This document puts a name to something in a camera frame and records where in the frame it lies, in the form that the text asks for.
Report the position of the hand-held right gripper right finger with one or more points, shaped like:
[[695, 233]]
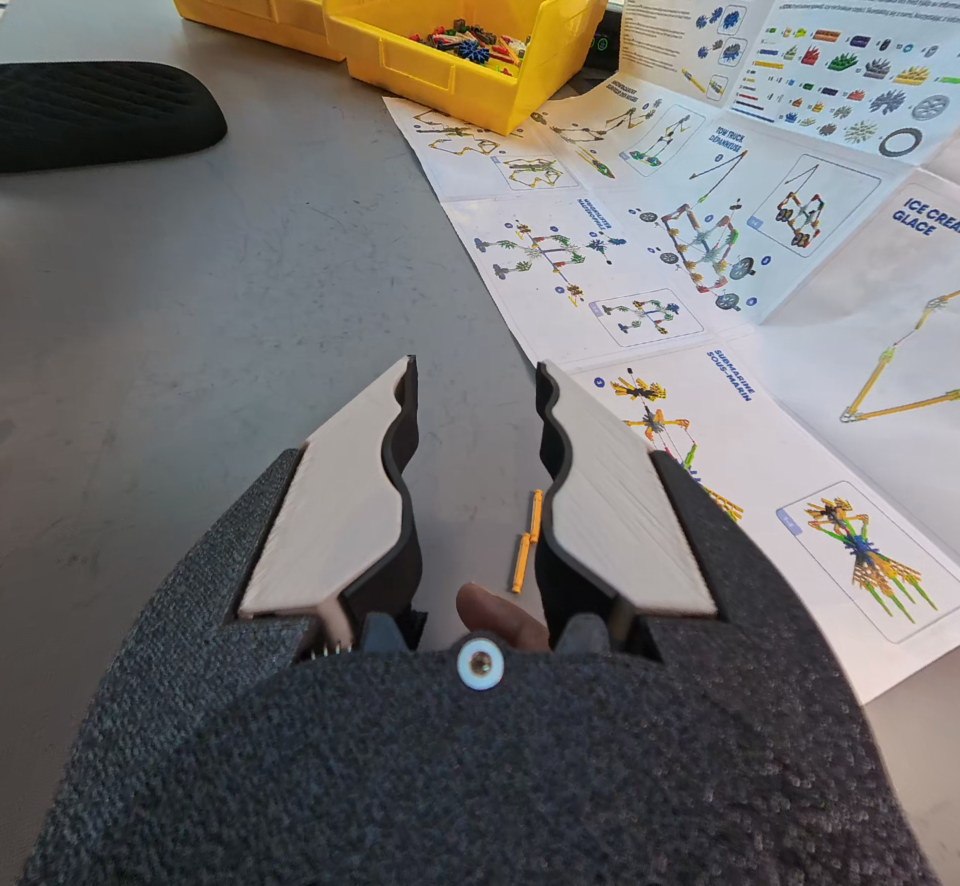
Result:
[[623, 511]]

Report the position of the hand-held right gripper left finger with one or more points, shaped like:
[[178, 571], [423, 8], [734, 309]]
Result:
[[330, 511]]

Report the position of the short orange toy rod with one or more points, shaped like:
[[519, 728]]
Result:
[[519, 564], [536, 514]]

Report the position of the pile of toy pieces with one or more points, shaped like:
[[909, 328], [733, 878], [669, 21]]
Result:
[[468, 46]]

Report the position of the grey desk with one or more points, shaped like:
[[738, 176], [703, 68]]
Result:
[[195, 301]]

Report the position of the person's right hand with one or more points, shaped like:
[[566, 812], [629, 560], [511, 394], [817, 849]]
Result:
[[503, 613]]

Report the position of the printed instruction sheet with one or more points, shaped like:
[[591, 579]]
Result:
[[810, 226]]

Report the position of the black textured wrist rest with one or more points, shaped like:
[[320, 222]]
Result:
[[105, 114]]

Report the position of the black device with green lights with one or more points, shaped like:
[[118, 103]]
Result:
[[603, 43]]

